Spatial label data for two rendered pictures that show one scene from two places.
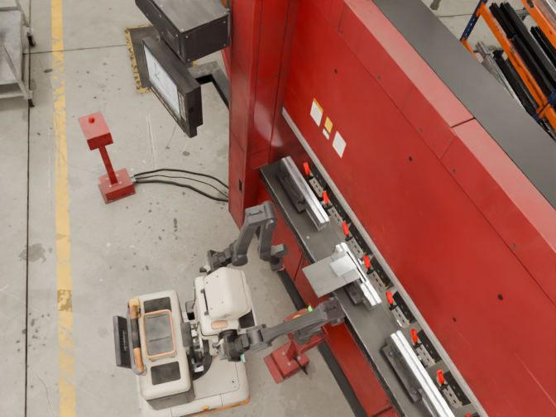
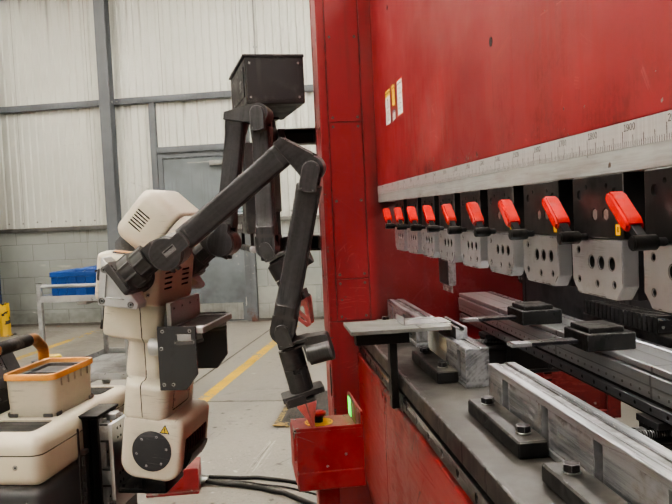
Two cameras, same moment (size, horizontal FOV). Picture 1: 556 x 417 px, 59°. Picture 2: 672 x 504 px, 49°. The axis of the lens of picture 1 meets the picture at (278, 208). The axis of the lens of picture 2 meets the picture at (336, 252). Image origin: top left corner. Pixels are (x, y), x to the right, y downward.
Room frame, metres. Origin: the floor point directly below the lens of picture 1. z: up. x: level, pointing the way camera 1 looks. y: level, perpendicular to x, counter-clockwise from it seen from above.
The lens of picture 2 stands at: (-0.67, -1.21, 1.30)
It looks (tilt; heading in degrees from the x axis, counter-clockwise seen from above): 3 degrees down; 31
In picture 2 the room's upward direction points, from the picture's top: 3 degrees counter-clockwise
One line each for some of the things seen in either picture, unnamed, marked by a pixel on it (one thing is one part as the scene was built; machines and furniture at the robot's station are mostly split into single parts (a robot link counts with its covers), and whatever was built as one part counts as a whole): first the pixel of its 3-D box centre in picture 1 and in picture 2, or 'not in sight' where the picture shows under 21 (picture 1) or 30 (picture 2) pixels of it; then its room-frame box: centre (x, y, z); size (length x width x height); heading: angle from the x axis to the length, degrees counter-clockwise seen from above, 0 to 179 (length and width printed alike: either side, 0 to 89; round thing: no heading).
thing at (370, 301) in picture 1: (356, 275); (455, 352); (1.13, -0.50, 0.92); 0.39 x 0.06 x 0.10; 37
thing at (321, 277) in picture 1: (330, 273); (395, 325); (1.09, -0.35, 1.00); 0.26 x 0.18 x 0.01; 127
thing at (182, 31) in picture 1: (183, 59); (268, 165); (1.91, 0.64, 1.53); 0.51 x 0.25 x 0.85; 45
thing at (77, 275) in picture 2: not in sight; (97, 282); (2.69, 2.64, 0.92); 0.50 x 0.36 x 0.18; 112
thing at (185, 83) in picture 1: (175, 86); (251, 190); (1.82, 0.67, 1.42); 0.45 x 0.12 x 0.36; 45
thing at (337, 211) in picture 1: (342, 207); (425, 225); (1.35, -0.33, 1.26); 0.15 x 0.09 x 0.17; 37
